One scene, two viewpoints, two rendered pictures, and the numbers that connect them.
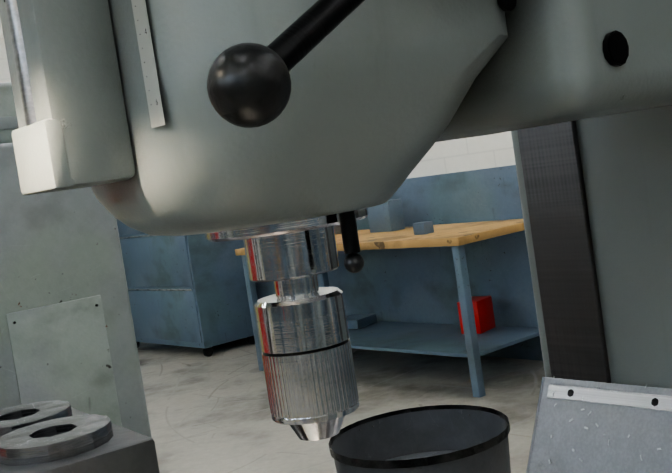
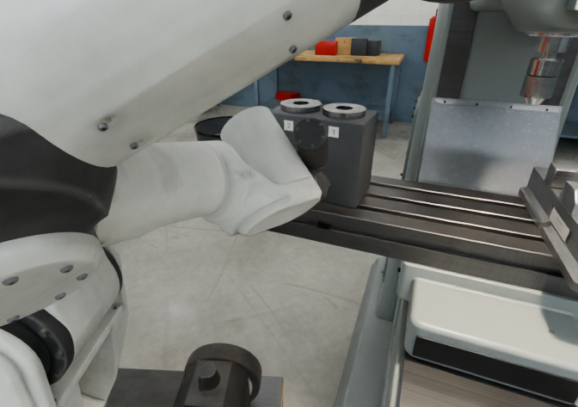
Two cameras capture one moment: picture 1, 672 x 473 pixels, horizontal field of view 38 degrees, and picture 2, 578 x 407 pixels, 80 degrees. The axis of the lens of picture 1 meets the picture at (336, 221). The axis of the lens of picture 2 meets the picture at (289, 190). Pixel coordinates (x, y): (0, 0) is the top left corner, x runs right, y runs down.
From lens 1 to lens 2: 0.74 m
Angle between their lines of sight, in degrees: 38
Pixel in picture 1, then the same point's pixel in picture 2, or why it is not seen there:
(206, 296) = not seen: hidden behind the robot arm
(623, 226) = (482, 49)
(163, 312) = not seen: hidden behind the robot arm
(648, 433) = (474, 113)
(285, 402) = (544, 92)
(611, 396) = (460, 102)
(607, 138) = (488, 19)
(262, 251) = (562, 42)
